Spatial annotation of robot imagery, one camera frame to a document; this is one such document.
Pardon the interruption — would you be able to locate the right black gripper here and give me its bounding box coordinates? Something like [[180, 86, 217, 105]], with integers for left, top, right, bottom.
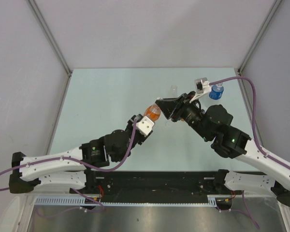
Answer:
[[156, 91, 211, 141]]

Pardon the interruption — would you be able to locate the aluminium frame post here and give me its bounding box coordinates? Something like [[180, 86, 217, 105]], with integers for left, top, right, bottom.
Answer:
[[26, 0, 72, 76], [237, 0, 284, 75]]

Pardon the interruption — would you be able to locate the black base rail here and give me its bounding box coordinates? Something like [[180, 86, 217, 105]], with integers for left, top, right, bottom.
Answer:
[[80, 170, 232, 204]]

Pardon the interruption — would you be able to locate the right aluminium frame post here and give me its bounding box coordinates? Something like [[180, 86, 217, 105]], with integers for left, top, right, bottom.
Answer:
[[237, 0, 284, 75]]

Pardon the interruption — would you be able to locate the left aluminium frame post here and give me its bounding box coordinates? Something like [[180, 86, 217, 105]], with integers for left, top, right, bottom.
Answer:
[[26, 0, 72, 76]]

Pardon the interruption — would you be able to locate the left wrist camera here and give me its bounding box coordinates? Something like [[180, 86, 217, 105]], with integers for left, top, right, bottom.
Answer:
[[136, 116, 155, 137]]

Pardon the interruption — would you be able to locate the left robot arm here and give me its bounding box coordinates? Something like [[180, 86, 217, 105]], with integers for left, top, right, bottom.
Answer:
[[9, 115, 155, 194]]

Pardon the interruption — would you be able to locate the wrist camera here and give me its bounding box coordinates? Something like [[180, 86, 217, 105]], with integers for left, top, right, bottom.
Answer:
[[136, 116, 155, 137], [190, 78, 211, 103]]

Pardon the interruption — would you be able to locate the clear water bottle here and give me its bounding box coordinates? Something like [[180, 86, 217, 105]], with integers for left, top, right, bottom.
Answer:
[[169, 85, 178, 98]]

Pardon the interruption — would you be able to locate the blue drink bottle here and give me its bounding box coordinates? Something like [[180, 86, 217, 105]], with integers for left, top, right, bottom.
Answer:
[[209, 83, 224, 100]]

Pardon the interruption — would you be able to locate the orange drink bottle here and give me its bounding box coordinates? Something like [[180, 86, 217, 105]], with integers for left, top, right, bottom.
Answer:
[[144, 103, 161, 121]]

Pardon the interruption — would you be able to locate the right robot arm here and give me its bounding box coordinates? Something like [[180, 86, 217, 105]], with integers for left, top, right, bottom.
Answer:
[[155, 92, 290, 207]]

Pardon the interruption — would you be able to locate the white cable duct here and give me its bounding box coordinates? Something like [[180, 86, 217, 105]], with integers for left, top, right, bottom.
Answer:
[[33, 195, 235, 207]]

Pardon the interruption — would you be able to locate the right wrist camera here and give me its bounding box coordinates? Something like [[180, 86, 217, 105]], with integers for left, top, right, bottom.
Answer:
[[190, 78, 211, 103]]

